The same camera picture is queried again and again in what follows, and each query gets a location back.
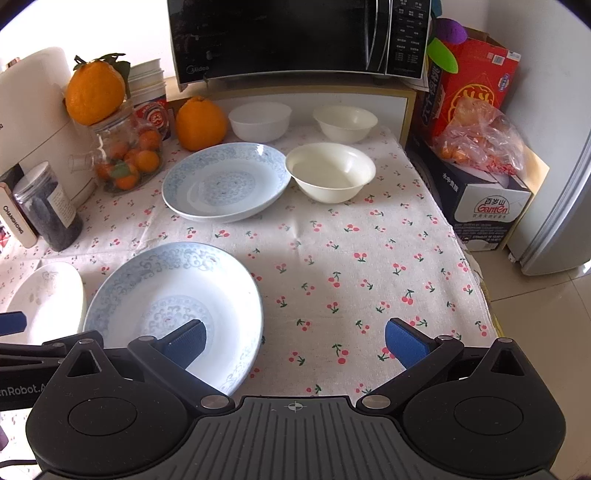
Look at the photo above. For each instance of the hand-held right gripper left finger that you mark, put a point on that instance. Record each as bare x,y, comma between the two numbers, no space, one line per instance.
187,344

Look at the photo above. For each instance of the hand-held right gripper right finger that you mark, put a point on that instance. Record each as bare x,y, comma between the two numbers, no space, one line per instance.
406,342

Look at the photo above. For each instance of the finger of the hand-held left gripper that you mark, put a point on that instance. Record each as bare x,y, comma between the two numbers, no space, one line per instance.
32,353
11,323

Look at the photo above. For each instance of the white rose print plate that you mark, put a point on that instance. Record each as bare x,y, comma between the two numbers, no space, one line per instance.
46,295

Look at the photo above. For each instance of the blue patterned white plate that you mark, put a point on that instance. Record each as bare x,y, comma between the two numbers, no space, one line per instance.
221,184
175,286

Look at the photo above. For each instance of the small white plate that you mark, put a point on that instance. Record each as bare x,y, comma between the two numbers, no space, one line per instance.
258,122

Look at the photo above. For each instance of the cherry print tablecloth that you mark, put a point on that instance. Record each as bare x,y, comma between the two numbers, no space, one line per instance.
346,258

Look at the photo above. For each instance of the slim white box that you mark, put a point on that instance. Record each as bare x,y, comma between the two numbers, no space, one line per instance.
18,217

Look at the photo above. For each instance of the clear jar with dark contents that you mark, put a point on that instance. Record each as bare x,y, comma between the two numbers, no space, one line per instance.
51,217

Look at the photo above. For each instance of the dark blue water carton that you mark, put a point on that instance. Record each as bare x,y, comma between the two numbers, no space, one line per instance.
489,212

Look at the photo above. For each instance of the wide cream bowl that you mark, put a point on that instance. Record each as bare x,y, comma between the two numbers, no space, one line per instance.
330,173

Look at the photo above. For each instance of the pile of small tangerines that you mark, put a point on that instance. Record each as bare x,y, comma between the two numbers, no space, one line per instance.
143,159

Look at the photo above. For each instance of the silver refrigerator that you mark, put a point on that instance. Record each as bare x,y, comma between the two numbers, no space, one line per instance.
563,221

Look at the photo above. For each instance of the white kitchen appliance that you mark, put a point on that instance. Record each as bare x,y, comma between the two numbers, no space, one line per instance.
37,115

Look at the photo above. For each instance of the bag of small oranges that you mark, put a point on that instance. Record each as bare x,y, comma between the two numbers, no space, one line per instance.
111,134

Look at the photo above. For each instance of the brown cardboard piece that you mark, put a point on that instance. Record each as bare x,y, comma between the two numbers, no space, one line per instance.
535,168

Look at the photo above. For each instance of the plastic bag of oranges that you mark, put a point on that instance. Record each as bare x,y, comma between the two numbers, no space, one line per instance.
480,138

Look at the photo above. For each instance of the small cream bowl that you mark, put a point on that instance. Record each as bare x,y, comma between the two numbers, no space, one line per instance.
344,124

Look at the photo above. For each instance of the red can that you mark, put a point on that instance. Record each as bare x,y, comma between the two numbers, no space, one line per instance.
154,117

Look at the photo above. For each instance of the large orange with leaves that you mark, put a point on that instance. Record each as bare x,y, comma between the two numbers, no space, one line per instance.
92,94

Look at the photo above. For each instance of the white wooden-edged stand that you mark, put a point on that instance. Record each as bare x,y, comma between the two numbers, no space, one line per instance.
304,99

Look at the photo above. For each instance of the stack of paper cups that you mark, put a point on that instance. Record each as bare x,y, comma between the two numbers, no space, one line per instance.
147,81

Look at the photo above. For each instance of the red carton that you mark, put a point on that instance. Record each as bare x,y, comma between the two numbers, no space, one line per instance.
466,74

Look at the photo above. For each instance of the green plastic piece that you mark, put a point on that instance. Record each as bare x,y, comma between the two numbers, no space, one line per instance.
443,55

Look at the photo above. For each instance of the black microwave oven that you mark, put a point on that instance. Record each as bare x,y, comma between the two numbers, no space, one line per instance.
277,32

